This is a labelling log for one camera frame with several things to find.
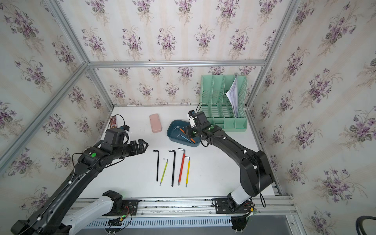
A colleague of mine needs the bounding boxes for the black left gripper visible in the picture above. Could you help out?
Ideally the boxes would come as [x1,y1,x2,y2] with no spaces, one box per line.
[111,137,149,161]

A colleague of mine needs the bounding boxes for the red small booklet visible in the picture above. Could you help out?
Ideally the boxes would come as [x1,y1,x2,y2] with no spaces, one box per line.
[108,116,118,129]

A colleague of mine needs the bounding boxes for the red handled hex key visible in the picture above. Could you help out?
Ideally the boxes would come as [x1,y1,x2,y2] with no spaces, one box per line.
[178,148,186,186]

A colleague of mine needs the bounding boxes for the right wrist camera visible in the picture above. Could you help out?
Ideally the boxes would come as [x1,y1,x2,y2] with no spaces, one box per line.
[188,110,196,127]

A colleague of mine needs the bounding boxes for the long black hex key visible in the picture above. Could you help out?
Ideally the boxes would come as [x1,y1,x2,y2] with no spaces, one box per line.
[168,149,176,187]

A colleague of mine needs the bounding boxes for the pink pencil case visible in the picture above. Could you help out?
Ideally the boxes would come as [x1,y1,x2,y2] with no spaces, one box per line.
[149,114,162,133]

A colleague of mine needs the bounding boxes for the teal plastic storage box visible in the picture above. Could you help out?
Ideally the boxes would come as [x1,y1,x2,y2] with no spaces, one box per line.
[166,120,200,147]

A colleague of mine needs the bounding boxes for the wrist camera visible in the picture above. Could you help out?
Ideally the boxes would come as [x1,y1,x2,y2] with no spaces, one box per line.
[104,125,130,145]
[188,110,196,127]

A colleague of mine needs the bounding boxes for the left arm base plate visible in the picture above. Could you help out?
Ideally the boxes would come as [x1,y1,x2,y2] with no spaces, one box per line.
[103,199,139,216]

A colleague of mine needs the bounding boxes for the orange handled hex key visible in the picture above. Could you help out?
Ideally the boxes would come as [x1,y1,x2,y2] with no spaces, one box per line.
[173,126,196,144]

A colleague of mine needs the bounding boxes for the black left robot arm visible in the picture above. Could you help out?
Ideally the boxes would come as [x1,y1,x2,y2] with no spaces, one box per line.
[11,139,149,235]

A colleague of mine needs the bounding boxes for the thin black hex key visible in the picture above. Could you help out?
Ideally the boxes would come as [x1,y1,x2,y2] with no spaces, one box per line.
[153,150,160,182]

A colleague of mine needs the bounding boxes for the green mesh file organizer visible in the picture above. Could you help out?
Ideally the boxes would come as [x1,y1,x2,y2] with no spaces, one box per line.
[200,75,248,133]

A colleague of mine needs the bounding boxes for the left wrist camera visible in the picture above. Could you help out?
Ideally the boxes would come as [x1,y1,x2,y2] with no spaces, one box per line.
[104,125,130,145]

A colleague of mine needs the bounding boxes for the white papers in organizer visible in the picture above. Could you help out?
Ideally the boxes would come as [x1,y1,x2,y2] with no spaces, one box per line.
[226,72,239,118]

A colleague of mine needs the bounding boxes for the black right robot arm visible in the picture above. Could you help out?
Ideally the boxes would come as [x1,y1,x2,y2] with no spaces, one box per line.
[186,110,275,208]

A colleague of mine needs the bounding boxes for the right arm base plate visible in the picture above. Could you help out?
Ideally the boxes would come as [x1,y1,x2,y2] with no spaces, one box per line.
[211,198,258,214]

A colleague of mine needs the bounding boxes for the green handled hex key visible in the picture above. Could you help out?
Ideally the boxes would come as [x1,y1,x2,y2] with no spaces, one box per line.
[159,158,168,186]

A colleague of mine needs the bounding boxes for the yellow handled hex key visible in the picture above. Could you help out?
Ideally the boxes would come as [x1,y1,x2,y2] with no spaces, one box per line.
[185,156,191,188]

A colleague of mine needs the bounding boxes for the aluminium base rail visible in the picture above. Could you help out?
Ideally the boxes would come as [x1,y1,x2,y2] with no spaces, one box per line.
[43,196,306,235]

